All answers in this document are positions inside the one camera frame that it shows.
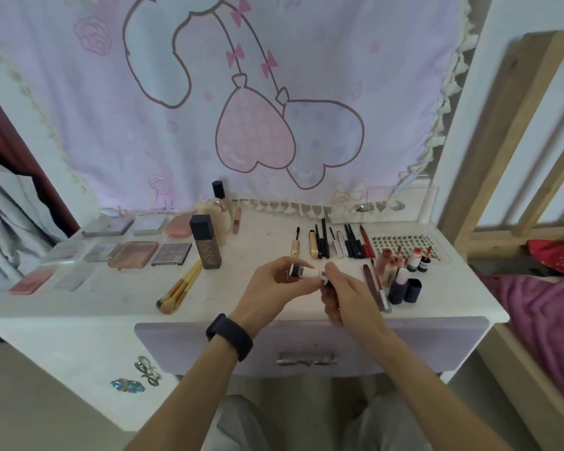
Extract brown blush palette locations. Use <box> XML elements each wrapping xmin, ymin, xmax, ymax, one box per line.
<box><xmin>108</xmin><ymin>241</ymin><xmax>160</xmax><ymax>271</ymax></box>

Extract white dressing table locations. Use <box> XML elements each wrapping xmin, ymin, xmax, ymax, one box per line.
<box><xmin>0</xmin><ymin>0</ymin><xmax>511</xmax><ymax>433</ymax></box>

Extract false eyelash tray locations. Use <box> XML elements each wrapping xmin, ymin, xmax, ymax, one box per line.
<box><xmin>371</xmin><ymin>234</ymin><xmax>452</xmax><ymax>264</ymax></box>

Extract pink blush compact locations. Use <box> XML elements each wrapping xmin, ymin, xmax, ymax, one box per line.
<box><xmin>8</xmin><ymin>269</ymin><xmax>55</xmax><ymax>296</ymax></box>

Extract wooden bed frame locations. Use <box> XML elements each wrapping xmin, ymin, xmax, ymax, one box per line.
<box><xmin>437</xmin><ymin>30</ymin><xmax>564</xmax><ymax>451</ymax></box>

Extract small grey square palette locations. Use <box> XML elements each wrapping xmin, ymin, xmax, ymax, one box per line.
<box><xmin>130</xmin><ymin>214</ymin><xmax>169</xmax><ymax>236</ymax></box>

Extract beige tube black cap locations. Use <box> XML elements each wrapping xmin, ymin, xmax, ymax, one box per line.
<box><xmin>381</xmin><ymin>257</ymin><xmax>407</xmax><ymax>289</ymax></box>

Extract pink cartoon cloth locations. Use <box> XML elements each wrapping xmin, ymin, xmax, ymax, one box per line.
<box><xmin>0</xmin><ymin>0</ymin><xmax>478</xmax><ymax>217</ymax></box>

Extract blue shiny cabinet sticker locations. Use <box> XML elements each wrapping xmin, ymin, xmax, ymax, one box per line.
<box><xmin>110</xmin><ymin>378</ymin><xmax>147</xmax><ymax>394</ymax></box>

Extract red floral pillow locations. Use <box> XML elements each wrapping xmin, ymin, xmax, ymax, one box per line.
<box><xmin>526</xmin><ymin>239</ymin><xmax>564</xmax><ymax>277</ymax></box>

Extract small pale tube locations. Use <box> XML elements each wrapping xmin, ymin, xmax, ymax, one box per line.
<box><xmin>289</xmin><ymin>262</ymin><xmax>332</xmax><ymax>285</ymax></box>

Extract silver drawer handle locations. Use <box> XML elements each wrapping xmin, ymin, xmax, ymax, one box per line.
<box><xmin>276</xmin><ymin>351</ymin><xmax>338</xmax><ymax>367</ymax></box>

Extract dark pencil pink tip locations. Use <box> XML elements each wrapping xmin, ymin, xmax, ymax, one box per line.
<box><xmin>347</xmin><ymin>224</ymin><xmax>368</xmax><ymax>259</ymax></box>

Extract navy cosmetic tube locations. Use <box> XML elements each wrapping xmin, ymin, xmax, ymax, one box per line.
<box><xmin>387</xmin><ymin>267</ymin><xmax>423</xmax><ymax>306</ymax></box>

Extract clear square palette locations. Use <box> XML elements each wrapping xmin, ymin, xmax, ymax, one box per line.
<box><xmin>54</xmin><ymin>267</ymin><xmax>96</xmax><ymax>293</ymax></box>

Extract black smartwatch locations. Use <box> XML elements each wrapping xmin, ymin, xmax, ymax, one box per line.
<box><xmin>206</xmin><ymin>313</ymin><xmax>254</xmax><ymax>362</ymax></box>

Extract silver square palette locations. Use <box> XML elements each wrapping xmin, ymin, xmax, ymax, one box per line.
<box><xmin>83</xmin><ymin>242</ymin><xmax>121</xmax><ymax>264</ymax></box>

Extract purple drawer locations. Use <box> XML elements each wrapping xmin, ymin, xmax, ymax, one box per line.
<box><xmin>133</xmin><ymin>316</ymin><xmax>489</xmax><ymax>379</ymax></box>

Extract person's left hand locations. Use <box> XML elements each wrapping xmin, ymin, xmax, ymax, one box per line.
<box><xmin>229</xmin><ymin>256</ymin><xmax>323</xmax><ymax>339</ymax></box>

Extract dark square foundation bottle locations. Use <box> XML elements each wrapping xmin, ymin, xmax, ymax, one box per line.
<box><xmin>189</xmin><ymin>214</ymin><xmax>223</xmax><ymax>271</ymax></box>

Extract person's right hand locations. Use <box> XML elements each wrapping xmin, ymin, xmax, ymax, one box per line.
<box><xmin>320</xmin><ymin>262</ymin><xmax>391</xmax><ymax>343</ymax></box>

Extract pink rounded compact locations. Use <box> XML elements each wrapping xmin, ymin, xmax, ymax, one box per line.
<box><xmin>164</xmin><ymin>213</ymin><xmax>196</xmax><ymax>239</ymax></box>

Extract person's left forearm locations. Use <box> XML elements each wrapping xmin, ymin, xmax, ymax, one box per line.
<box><xmin>124</xmin><ymin>342</ymin><xmax>245</xmax><ymax>451</ymax></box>

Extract red makeup pencil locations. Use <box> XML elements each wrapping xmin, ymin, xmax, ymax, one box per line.
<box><xmin>359</xmin><ymin>225</ymin><xmax>377</xmax><ymax>259</ymax></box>

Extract dark red wooden door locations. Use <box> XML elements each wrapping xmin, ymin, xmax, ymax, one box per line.
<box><xmin>0</xmin><ymin>77</ymin><xmax>81</xmax><ymax>343</ymax></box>

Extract white hanging garment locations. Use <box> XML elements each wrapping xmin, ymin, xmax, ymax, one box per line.
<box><xmin>0</xmin><ymin>152</ymin><xmax>69</xmax><ymax>315</ymax></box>

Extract yellow handled makeup brushes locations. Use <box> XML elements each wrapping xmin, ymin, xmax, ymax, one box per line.
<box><xmin>160</xmin><ymin>263</ymin><xmax>203</xmax><ymax>315</ymax></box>

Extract purple bed sheet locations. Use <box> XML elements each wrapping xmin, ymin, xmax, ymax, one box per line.
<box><xmin>481</xmin><ymin>274</ymin><xmax>564</xmax><ymax>417</ymax></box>

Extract person's right forearm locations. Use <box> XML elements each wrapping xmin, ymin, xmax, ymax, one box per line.
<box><xmin>368</xmin><ymin>326</ymin><xmax>513</xmax><ymax>451</ymax></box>

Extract peach pump bottle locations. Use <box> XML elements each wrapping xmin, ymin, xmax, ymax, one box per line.
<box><xmin>195</xmin><ymin>199</ymin><xmax>234</xmax><ymax>247</ymax></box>

